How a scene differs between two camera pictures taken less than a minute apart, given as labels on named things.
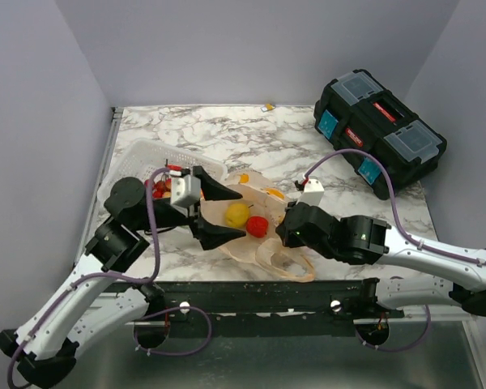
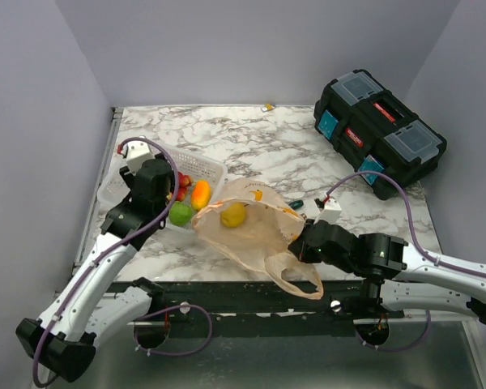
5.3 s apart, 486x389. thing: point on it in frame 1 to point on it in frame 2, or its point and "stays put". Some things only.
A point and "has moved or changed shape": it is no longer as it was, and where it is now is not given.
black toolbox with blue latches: x=355 y=110 stays put
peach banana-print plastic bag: x=254 y=214 has moved or changed shape
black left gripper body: x=167 y=215 to x=130 y=177
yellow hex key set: x=267 y=107 stays put
